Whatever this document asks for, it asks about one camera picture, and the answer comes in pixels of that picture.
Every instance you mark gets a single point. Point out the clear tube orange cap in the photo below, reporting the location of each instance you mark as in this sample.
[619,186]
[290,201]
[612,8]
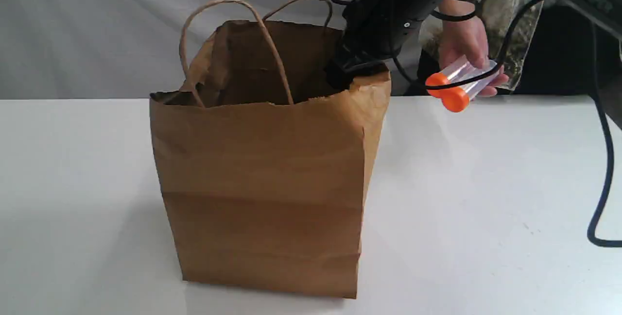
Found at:
[455,72]
[457,99]

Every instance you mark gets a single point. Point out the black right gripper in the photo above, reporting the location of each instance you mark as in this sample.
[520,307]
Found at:
[375,32]

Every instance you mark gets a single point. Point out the person's right hand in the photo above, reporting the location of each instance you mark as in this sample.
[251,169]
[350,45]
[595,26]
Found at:
[467,38]

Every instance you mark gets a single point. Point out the brown paper bag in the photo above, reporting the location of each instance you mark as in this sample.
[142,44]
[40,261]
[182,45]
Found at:
[264,155]

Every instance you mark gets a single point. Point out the camouflage jacket person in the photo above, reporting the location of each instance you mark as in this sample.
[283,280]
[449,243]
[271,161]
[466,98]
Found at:
[553,50]

